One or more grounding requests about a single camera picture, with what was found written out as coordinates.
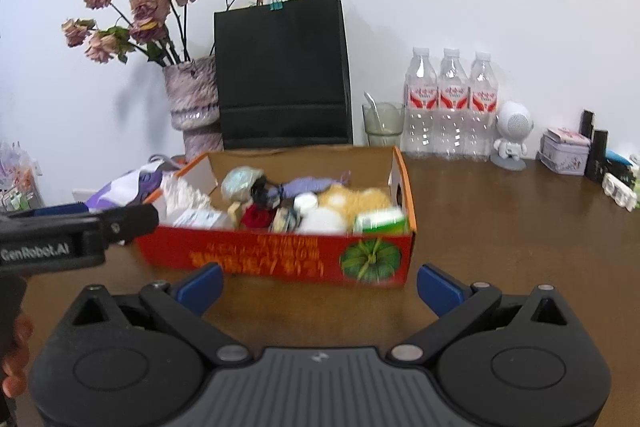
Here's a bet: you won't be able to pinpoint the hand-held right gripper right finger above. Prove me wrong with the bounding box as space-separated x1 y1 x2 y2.
386 263 572 366

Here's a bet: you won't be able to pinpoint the iridescent bundle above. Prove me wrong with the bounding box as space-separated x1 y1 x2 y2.
221 166 263 202

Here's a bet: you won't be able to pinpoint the person's left hand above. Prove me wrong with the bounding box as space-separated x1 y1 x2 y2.
1 312 35 396

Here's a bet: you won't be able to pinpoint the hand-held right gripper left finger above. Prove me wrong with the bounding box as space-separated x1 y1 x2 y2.
71 263 254 367

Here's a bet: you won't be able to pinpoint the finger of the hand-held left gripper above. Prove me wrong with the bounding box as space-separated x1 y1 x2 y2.
31 202 92 217
70 204 161 251

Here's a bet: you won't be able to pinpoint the black small devices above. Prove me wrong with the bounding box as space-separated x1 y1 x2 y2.
586 129 609 182

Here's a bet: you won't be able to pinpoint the purple tissue pack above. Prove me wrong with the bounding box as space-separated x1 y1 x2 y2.
85 157 181 212

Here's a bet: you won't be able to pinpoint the metal spoon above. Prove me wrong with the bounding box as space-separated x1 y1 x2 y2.
363 92 388 130

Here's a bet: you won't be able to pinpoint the black paper bag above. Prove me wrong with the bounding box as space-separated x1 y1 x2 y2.
214 0 353 151

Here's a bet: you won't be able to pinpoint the white robot figure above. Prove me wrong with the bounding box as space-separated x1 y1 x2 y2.
490 101 535 171

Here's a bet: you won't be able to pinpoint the glass cup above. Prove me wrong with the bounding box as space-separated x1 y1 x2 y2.
362 102 405 148

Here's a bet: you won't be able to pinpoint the purple knitted pouch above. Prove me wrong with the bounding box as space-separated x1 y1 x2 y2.
277 172 351 198

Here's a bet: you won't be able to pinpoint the small black accessory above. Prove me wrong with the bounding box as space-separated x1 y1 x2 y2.
250 179 281 209

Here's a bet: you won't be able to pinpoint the small green white box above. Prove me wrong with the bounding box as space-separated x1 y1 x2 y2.
354 208 408 236

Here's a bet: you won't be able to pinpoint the orange cardboard box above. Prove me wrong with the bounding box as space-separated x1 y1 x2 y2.
135 145 417 289

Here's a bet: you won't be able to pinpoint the red rose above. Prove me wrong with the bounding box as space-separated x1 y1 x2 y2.
240 204 275 229

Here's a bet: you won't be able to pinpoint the clear water bottle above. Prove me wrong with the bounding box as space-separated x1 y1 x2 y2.
467 52 499 162
437 48 469 160
404 47 439 158

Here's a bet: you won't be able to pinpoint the white tissue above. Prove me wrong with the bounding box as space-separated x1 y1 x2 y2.
159 174 213 220

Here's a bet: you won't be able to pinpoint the mottled purple ceramic vase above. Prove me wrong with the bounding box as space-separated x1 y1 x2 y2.
163 57 224 162

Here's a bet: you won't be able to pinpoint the small printed tin box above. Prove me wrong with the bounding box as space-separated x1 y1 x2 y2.
537 127 592 176

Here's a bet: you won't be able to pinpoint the yellow white plush sheep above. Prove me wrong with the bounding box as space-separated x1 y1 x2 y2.
299 184 393 236

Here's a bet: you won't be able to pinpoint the hanging colourful packets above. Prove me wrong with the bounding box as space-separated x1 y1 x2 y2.
0 139 43 212

